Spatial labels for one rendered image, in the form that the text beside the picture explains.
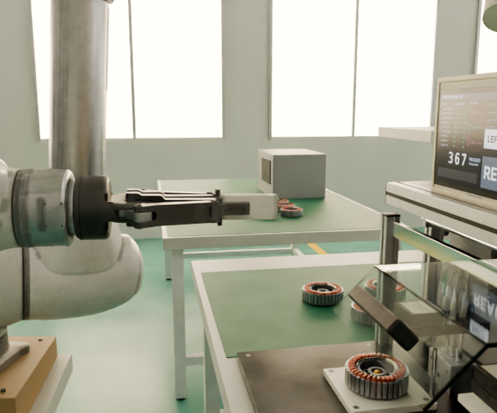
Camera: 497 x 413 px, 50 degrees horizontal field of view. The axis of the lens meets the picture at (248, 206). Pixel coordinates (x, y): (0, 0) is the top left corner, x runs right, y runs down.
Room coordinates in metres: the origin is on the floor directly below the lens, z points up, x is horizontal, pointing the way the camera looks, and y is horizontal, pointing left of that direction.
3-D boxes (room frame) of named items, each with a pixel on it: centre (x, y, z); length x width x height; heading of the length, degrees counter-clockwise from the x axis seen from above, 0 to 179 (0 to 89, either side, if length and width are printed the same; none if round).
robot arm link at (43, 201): (0.61, 0.23, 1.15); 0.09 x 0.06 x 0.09; 9
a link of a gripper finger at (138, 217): (0.59, 0.13, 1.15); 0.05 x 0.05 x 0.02; 8
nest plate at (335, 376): (0.88, -0.23, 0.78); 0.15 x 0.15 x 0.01; 10
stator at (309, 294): (1.40, -0.20, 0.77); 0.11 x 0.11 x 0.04
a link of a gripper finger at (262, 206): (0.64, 0.00, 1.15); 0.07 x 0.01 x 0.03; 99
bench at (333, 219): (3.14, -0.03, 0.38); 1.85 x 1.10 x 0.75; 10
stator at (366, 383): (0.88, -0.23, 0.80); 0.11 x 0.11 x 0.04
